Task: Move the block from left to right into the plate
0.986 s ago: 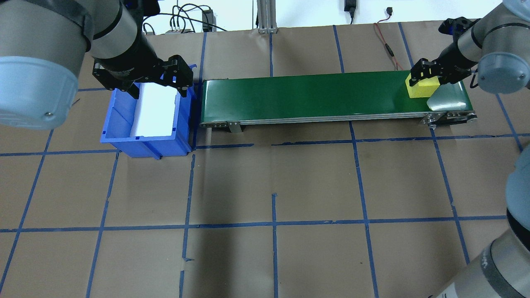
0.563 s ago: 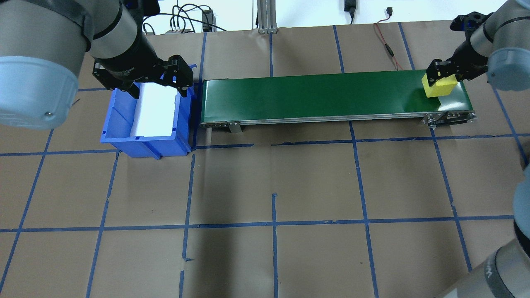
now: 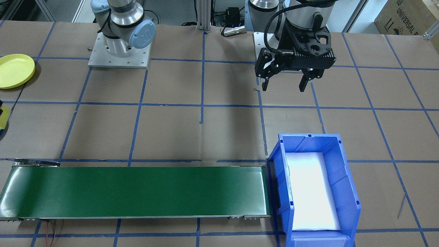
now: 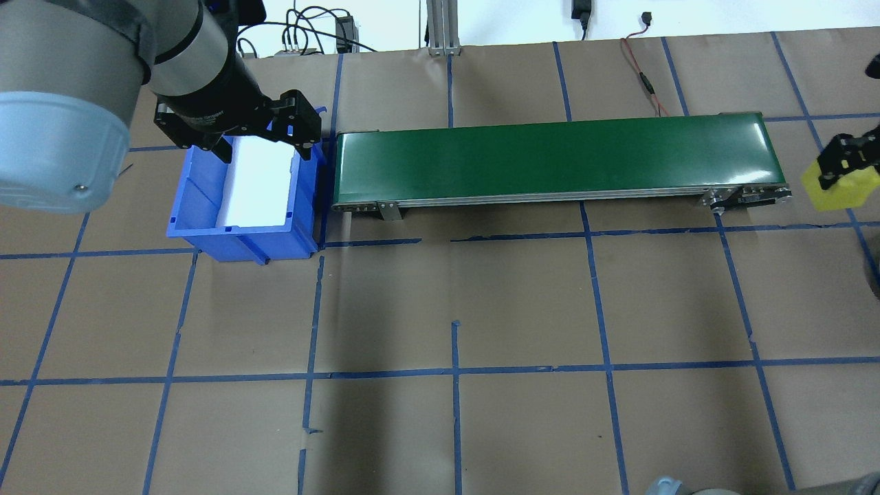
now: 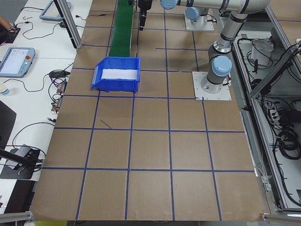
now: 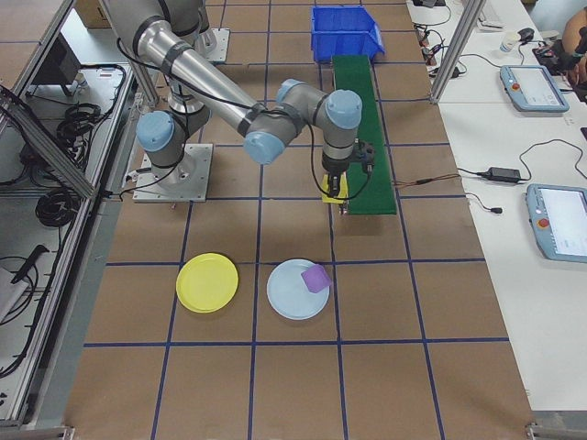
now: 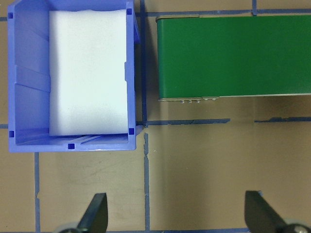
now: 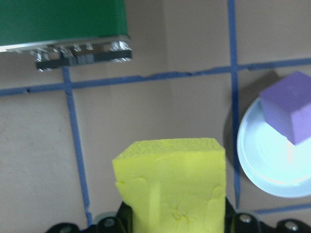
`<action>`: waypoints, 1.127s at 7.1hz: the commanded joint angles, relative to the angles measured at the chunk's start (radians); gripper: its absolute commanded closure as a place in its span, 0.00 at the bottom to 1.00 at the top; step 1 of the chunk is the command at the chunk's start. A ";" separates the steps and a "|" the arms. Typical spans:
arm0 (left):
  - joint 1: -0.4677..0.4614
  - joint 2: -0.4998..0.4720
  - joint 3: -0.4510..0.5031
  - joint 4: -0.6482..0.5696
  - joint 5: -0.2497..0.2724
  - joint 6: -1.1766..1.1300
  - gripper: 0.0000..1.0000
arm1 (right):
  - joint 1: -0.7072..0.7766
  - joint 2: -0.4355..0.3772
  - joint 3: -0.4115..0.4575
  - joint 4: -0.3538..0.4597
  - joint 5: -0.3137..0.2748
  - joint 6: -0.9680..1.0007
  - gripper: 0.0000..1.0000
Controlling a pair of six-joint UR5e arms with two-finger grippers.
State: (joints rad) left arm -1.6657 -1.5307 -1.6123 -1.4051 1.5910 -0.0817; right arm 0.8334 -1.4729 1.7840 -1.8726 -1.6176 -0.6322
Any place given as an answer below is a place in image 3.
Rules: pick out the green conveyor belt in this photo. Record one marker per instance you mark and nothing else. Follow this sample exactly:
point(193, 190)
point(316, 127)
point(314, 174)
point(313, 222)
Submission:
point(137, 192)

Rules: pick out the silver cylindrical connector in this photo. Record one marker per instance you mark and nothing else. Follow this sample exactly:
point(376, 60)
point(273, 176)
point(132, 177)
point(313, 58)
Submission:
point(235, 31)

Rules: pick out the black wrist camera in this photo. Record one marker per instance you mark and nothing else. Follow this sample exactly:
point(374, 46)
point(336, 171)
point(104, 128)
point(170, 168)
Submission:
point(308, 60)

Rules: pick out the yellow foam block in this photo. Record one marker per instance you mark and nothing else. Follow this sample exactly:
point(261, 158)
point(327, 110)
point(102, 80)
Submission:
point(4, 118)

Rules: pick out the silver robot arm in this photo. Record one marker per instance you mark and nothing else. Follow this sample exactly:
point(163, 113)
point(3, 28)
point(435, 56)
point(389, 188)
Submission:
point(118, 17)
point(260, 17)

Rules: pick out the yellow plastic plate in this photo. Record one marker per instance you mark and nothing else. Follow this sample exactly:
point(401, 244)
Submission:
point(15, 70)

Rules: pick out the blue plastic storage bin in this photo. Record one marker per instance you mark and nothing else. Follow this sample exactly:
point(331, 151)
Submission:
point(343, 192)

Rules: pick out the black power adapter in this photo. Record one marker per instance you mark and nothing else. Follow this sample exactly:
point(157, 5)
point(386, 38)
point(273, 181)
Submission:
point(233, 13)

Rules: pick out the brown cardboard box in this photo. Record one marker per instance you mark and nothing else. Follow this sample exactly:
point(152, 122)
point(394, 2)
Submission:
point(411, 13)

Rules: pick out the white square base plate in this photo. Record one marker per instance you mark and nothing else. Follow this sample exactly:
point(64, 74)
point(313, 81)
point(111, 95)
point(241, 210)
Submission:
point(260, 41)
point(137, 61)

